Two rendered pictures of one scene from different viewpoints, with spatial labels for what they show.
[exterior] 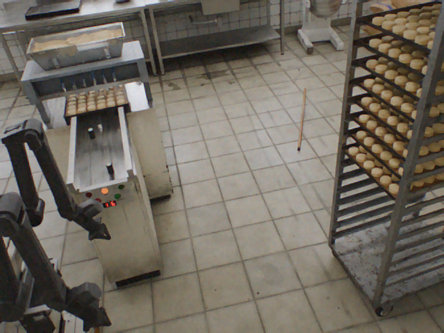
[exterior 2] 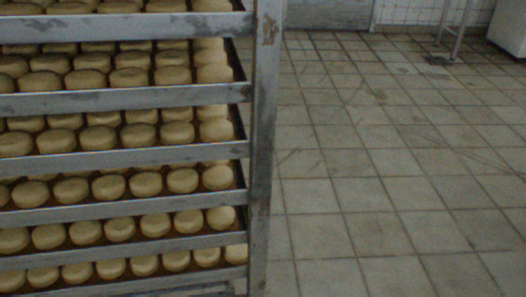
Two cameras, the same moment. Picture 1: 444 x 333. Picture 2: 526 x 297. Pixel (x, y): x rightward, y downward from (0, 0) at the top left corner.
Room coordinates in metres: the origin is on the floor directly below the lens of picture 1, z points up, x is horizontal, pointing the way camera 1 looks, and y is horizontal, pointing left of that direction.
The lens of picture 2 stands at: (2.08, -0.61, 1.47)
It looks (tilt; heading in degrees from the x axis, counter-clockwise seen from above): 34 degrees down; 181
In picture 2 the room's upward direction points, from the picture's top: 3 degrees clockwise
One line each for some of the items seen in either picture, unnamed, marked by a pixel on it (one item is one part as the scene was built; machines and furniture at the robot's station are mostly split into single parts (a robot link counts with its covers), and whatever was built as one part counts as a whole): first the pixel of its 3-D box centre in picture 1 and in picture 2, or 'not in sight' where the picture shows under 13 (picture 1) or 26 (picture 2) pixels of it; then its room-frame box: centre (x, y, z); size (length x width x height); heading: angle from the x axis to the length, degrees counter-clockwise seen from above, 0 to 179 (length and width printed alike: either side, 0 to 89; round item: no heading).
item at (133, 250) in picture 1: (118, 197); not in sight; (1.92, 0.67, 0.45); 0.70 x 0.34 x 0.90; 11
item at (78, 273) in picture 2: not in sight; (77, 270); (1.62, -0.94, 0.87); 0.05 x 0.05 x 0.02
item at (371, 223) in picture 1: (379, 221); not in sight; (1.66, -0.93, 0.24); 0.64 x 0.03 x 0.03; 104
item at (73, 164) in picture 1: (76, 100); not in sight; (2.50, 0.93, 0.87); 2.01 x 0.03 x 0.07; 11
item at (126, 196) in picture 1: (107, 195); not in sight; (1.57, 0.60, 0.77); 0.24 x 0.04 x 0.14; 101
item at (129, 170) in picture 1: (118, 91); not in sight; (2.56, 0.65, 0.87); 2.01 x 0.03 x 0.07; 11
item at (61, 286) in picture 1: (35, 257); not in sight; (0.82, 0.58, 1.18); 0.11 x 0.06 x 0.43; 9
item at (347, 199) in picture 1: (386, 187); not in sight; (1.66, -0.93, 0.51); 0.64 x 0.03 x 0.03; 104
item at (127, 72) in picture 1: (92, 84); not in sight; (2.42, 0.77, 1.01); 0.72 x 0.33 x 0.34; 101
